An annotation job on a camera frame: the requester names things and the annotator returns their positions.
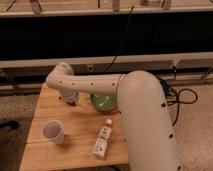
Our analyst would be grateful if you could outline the white plastic bottle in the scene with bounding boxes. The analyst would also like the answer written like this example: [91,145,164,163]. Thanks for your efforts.
[92,119,113,159]

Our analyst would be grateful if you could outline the blue and black floor cables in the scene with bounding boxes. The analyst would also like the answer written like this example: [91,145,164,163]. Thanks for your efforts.
[156,75,199,127]

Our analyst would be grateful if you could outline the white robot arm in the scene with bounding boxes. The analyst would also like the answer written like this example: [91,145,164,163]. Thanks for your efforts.
[46,62,183,171]

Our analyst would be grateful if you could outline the black hanging cable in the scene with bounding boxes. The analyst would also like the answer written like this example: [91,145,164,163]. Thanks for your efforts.
[103,4,135,73]

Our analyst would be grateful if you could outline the black chair base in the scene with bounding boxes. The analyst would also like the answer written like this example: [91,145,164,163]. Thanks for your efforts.
[0,120,19,129]

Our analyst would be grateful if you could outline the green ceramic bowl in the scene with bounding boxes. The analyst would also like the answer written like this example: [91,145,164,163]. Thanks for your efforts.
[90,94,117,112]

